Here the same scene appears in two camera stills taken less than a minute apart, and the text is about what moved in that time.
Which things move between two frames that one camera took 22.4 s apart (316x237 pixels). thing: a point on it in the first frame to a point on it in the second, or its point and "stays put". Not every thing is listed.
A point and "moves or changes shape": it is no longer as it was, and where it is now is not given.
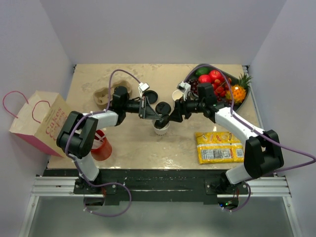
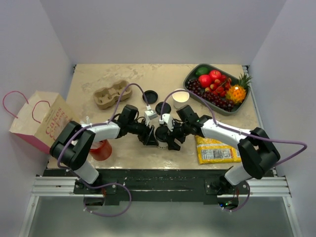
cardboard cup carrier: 100,95 stays put
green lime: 202,70 stays put
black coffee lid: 152,96 stays put
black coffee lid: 163,108 stays put
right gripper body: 183,104 to 179,132
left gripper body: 142,103 to 142,136
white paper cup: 160,132 moves or changes shape
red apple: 215,74 stays put
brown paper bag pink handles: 41,120 stays put
